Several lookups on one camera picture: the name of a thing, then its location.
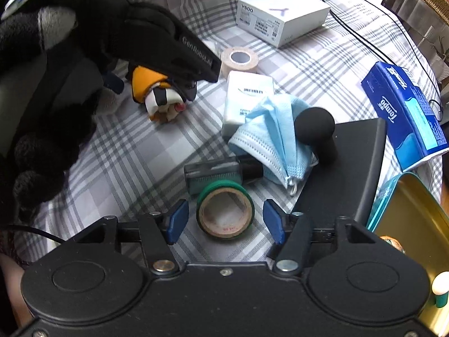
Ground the green tape roll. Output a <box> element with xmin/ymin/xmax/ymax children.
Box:
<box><xmin>196</xmin><ymin>179</ymin><xmax>255</xmax><ymax>240</ymax></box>

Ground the blue face mask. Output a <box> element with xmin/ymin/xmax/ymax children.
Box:
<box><xmin>228</xmin><ymin>94</ymin><xmax>316</xmax><ymax>195</ymax></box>

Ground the black ball massage head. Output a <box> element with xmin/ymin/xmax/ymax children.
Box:
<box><xmin>294</xmin><ymin>107</ymin><xmax>337</xmax><ymax>164</ymax></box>

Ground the orange embroidered pouch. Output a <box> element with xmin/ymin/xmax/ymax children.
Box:
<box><xmin>380</xmin><ymin>236</ymin><xmax>406</xmax><ymax>253</ymax></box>

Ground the white tissue packet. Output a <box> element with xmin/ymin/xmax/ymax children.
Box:
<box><xmin>221</xmin><ymin>71</ymin><xmax>274</xmax><ymax>142</ymax></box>

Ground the beige tape roll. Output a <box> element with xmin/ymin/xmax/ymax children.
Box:
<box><xmin>221</xmin><ymin>46</ymin><xmax>259</xmax><ymax>79</ymax></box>

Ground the cream egg shaker teal handle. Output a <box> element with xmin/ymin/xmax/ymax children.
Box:
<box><xmin>432</xmin><ymin>272</ymin><xmax>449</xmax><ymax>308</ymax></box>

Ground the black gloved left hand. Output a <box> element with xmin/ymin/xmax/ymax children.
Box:
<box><xmin>1</xmin><ymin>7</ymin><xmax>124</xmax><ymax>224</ymax></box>

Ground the black triangular case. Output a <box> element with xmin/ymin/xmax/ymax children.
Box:
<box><xmin>292</xmin><ymin>118</ymin><xmax>387</xmax><ymax>228</ymax></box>

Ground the plaid bed cover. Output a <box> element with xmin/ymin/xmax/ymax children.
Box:
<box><xmin>13</xmin><ymin>0</ymin><xmax>444</xmax><ymax>271</ymax></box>

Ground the gold teal metal tin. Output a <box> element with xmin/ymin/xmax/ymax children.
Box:
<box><xmin>365</xmin><ymin>171</ymin><xmax>449</xmax><ymax>330</ymax></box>

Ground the blue Tempo tissue pack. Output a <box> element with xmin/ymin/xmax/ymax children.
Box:
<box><xmin>361</xmin><ymin>62</ymin><xmax>448</xmax><ymax>171</ymax></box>

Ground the white Y500 box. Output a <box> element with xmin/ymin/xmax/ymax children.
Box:
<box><xmin>235</xmin><ymin>0</ymin><xmax>329</xmax><ymax>48</ymax></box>

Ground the black cable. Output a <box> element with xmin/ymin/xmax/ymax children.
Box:
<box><xmin>315</xmin><ymin>0</ymin><xmax>444</xmax><ymax>120</ymax></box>

